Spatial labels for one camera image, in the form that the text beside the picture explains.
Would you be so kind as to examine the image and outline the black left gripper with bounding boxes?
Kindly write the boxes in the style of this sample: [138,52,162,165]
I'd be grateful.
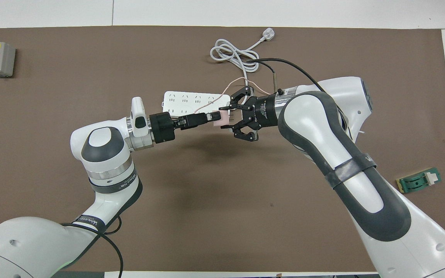
[149,112,223,144]

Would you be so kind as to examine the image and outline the green knife switch block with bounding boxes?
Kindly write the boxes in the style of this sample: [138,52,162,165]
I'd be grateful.
[395,167,442,195]

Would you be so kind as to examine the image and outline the pink charging cable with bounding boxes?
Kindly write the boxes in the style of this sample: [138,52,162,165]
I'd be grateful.
[194,76,271,115]

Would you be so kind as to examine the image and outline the white power cord with plug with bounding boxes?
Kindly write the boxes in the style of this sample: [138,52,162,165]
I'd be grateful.
[210,28,276,88]

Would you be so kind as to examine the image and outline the white power strip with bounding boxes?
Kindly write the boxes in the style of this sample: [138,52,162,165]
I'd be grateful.
[162,91,231,116]

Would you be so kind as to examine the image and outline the pink charger adapter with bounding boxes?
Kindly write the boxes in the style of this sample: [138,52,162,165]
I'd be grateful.
[213,112,234,129]

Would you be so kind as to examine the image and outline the brown table mat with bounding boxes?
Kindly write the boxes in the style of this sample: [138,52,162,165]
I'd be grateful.
[0,25,445,273]

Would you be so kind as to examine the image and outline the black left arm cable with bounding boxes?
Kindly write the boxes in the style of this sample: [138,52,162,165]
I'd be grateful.
[61,216,124,278]

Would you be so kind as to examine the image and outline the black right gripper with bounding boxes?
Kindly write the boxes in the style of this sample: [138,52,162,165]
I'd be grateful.
[228,86,282,143]

